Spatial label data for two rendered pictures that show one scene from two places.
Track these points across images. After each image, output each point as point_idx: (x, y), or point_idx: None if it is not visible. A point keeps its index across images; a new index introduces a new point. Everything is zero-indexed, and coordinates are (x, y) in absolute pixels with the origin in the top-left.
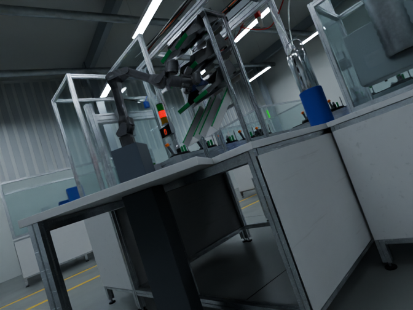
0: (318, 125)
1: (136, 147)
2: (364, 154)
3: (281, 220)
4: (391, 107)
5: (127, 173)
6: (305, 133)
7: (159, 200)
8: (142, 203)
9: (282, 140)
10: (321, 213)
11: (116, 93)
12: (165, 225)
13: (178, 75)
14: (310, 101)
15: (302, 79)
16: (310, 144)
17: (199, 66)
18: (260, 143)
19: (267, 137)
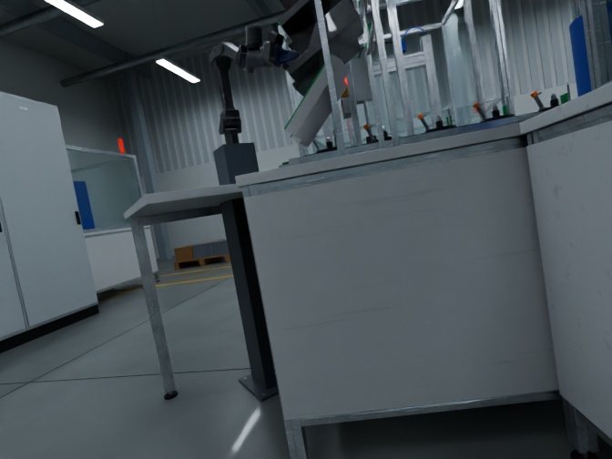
0: (474, 131)
1: (223, 151)
2: (563, 215)
3: (263, 291)
4: None
5: (221, 178)
6: (405, 154)
7: (244, 215)
8: (229, 215)
9: (319, 171)
10: (378, 303)
11: (219, 78)
12: (244, 244)
13: (259, 50)
14: (578, 49)
15: None
16: (413, 177)
17: (310, 20)
18: (257, 178)
19: (279, 168)
